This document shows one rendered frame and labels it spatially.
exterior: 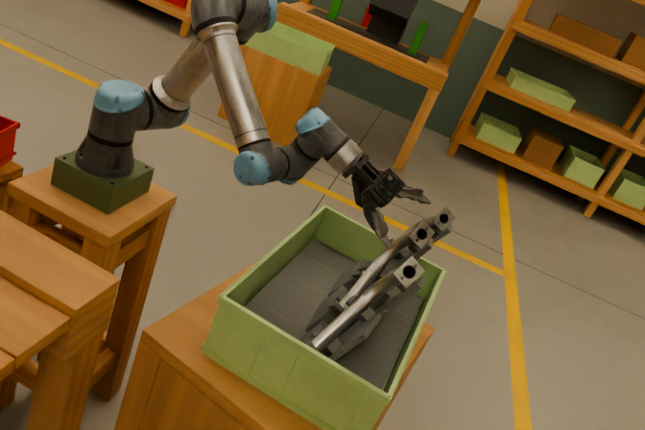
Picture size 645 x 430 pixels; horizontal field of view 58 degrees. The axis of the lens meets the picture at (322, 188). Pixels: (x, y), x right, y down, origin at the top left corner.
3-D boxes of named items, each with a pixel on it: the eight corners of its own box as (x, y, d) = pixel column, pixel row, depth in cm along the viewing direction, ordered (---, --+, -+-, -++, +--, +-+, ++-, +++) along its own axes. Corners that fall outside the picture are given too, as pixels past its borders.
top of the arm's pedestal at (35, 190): (87, 160, 180) (89, 149, 178) (175, 205, 175) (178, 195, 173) (5, 194, 151) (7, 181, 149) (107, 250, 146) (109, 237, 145)
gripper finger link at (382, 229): (386, 249, 126) (377, 207, 127) (376, 250, 131) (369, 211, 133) (399, 246, 127) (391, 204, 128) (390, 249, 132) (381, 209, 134)
